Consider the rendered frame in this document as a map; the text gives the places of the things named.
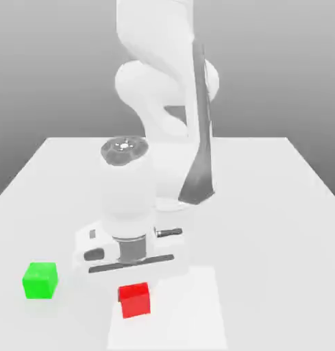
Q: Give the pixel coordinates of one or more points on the small red cube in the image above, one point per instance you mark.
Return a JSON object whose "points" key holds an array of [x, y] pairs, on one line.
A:
{"points": [[135, 303]]}

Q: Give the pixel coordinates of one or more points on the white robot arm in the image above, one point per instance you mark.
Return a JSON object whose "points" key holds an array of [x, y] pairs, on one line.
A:
{"points": [[156, 82]]}

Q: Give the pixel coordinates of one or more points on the small green cube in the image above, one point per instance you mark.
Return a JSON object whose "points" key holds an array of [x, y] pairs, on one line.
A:
{"points": [[39, 282]]}

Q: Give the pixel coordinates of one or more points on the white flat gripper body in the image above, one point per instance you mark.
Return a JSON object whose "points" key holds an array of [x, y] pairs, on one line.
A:
{"points": [[128, 270]]}

